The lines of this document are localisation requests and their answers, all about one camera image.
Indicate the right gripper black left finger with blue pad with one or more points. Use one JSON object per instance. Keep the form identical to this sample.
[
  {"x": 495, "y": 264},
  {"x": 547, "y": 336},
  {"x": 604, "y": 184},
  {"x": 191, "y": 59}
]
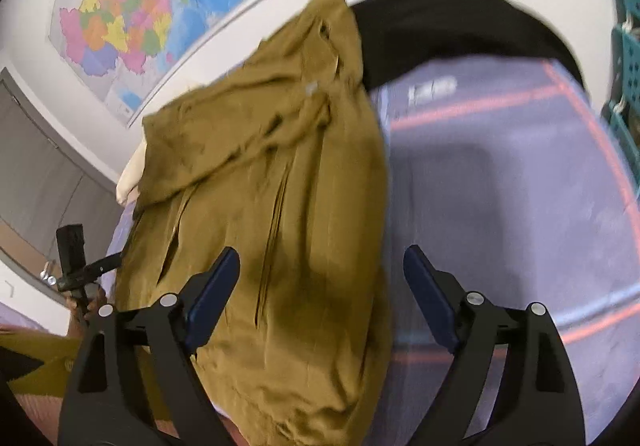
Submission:
[{"x": 105, "y": 401}]

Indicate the mustard yellow jacket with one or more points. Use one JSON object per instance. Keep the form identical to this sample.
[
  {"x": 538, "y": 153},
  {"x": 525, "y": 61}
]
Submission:
[{"x": 284, "y": 161}]

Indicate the person's left hand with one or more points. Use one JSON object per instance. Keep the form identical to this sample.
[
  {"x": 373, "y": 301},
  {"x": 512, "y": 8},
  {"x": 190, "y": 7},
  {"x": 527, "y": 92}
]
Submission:
[{"x": 79, "y": 316}]

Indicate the grey wooden door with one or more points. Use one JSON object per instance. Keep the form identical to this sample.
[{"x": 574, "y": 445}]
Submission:
[{"x": 45, "y": 185}]

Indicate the cream white cloth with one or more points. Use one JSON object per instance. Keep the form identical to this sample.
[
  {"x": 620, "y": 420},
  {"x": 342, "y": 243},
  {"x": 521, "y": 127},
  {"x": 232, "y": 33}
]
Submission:
[{"x": 127, "y": 188}]

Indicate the purple plaid bed sheet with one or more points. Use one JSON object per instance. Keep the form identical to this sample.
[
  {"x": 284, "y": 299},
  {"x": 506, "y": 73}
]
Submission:
[{"x": 511, "y": 256}]

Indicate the teal perforated storage basket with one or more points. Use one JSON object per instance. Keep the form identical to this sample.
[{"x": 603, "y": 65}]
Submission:
[{"x": 622, "y": 110}]

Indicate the black garment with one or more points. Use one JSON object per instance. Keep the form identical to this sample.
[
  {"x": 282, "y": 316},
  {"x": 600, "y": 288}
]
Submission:
[{"x": 399, "y": 35}]

